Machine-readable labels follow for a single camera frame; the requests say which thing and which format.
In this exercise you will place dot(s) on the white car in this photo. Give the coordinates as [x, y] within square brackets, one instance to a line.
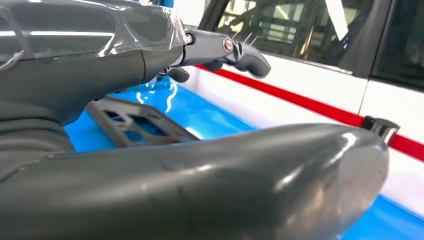
[298, 79]

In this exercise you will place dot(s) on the chrome stanchion post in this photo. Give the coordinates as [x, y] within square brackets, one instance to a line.
[381, 127]

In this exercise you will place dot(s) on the blue metal shelf rack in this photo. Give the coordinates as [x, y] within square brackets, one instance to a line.
[205, 116]

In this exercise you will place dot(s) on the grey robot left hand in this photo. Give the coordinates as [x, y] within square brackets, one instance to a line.
[198, 192]

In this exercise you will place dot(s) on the red barrier belt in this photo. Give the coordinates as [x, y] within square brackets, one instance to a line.
[298, 99]

